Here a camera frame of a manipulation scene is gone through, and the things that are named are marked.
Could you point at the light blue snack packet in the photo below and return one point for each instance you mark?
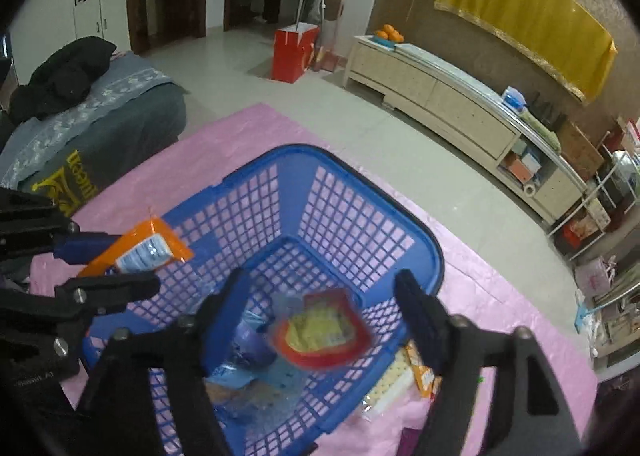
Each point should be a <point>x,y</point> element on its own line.
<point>280,386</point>
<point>235,376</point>

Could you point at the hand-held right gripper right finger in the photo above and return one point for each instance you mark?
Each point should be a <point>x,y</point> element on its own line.
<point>415,316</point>

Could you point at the blue plastic basket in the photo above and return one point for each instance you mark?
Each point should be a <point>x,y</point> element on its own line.
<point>350,236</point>

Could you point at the plate of oranges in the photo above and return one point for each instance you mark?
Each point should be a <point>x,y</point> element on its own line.
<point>389,34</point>

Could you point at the green folded cloth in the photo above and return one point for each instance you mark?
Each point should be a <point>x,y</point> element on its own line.
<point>540,130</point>

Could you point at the black router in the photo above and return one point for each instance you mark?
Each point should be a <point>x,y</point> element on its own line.
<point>539,109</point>

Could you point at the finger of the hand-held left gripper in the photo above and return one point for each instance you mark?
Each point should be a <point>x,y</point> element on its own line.
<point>120,288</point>
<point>75,246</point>

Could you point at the orange box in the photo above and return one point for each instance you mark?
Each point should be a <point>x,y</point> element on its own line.
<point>520,166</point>

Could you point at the brown cardboard box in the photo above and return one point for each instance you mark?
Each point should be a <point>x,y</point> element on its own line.
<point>580,150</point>

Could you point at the red and yellow snack packet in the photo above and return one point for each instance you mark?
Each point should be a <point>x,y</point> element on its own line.
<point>317,328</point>

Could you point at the pink gift bag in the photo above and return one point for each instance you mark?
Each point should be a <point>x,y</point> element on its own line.
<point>590,278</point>

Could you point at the beige low cabinet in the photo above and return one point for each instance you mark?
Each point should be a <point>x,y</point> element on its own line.
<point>450,95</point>

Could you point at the black jacket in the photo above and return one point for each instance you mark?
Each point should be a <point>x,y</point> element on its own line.
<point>65,75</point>

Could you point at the orange and white snack packet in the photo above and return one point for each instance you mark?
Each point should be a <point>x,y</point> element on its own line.
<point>422,376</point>

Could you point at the white tape roll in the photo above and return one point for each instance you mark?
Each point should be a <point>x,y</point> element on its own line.
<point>529,190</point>

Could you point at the white metal rack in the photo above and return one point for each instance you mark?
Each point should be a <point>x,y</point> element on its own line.
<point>605,196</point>

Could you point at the red paper bag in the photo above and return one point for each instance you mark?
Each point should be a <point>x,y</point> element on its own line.
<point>292,55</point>

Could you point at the cream dotted snack packet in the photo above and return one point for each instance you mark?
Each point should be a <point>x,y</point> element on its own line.
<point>390,386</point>

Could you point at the blue tissue box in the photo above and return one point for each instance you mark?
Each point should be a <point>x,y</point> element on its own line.
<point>512,98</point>

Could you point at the grey covered bed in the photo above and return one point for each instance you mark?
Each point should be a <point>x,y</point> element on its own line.
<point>135,120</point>

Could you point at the yellow cloth cover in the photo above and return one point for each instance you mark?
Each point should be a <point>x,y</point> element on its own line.
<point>525,15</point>

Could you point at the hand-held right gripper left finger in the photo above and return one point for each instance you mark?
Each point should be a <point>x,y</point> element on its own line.
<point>240,298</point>

